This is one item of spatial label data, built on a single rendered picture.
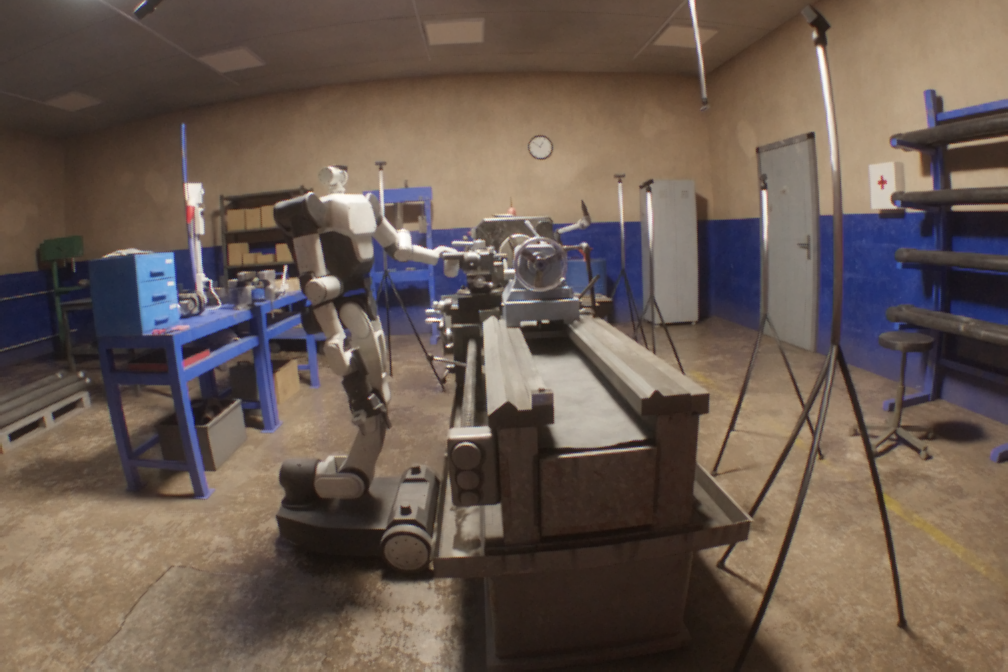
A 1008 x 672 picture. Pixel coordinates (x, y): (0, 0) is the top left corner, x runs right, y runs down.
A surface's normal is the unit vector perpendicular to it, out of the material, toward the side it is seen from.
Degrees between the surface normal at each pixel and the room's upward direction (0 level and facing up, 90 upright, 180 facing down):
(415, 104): 90
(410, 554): 90
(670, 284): 90
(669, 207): 90
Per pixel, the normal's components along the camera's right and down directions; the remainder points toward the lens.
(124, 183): 0.05, 0.11
